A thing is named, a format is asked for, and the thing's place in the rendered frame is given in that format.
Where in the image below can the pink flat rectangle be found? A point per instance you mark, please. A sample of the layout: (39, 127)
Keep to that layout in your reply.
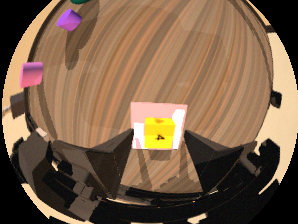
(141, 111)

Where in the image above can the yellow block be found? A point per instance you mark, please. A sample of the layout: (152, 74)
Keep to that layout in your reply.
(159, 132)

